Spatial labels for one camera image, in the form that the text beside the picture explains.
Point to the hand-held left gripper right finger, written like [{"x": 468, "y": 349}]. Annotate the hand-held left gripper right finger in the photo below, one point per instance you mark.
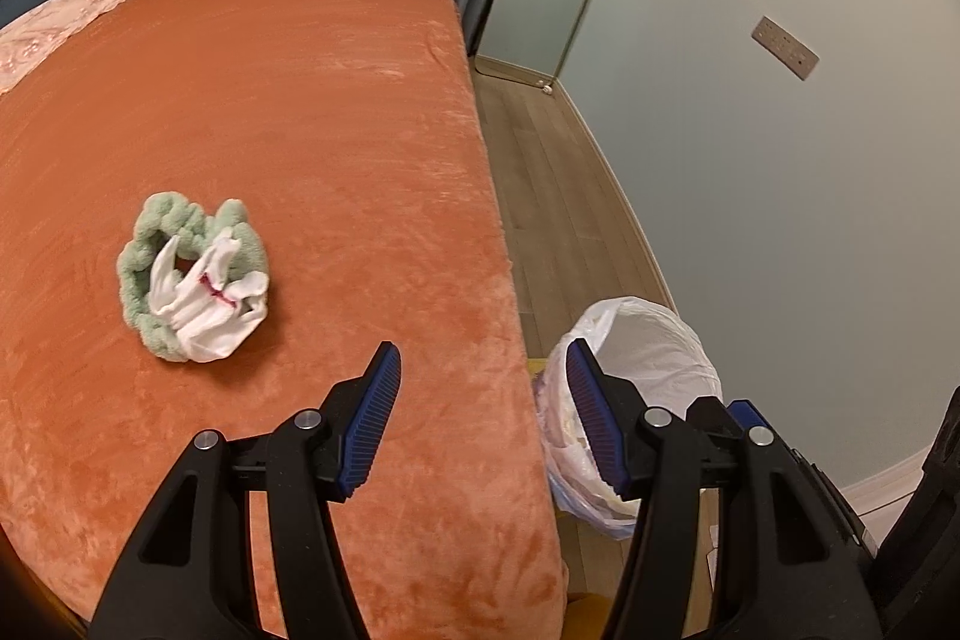
[{"x": 592, "y": 415}]

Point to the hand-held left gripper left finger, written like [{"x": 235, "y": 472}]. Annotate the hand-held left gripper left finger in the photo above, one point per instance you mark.
[{"x": 371, "y": 407}]

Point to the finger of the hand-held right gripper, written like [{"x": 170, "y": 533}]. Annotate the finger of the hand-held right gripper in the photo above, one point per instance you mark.
[{"x": 742, "y": 413}]

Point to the white plastic trash bag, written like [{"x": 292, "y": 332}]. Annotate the white plastic trash bag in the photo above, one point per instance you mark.
[{"x": 645, "y": 340}]

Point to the white cloth with red mark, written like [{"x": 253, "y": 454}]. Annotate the white cloth with red mark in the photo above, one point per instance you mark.
[{"x": 202, "y": 325}]

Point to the yellow object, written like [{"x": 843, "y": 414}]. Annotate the yellow object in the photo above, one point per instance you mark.
[{"x": 586, "y": 617}]

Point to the orange plush blanket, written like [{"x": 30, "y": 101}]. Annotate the orange plush blanket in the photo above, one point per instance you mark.
[{"x": 300, "y": 160}]

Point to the green fluffy sock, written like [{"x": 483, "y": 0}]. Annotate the green fluffy sock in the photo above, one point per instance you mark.
[{"x": 139, "y": 250}]

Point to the white door stopper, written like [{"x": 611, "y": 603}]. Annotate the white door stopper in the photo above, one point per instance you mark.
[{"x": 545, "y": 85}]

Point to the pink quilted bedcover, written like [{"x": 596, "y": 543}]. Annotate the pink quilted bedcover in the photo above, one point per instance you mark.
[{"x": 45, "y": 33}]

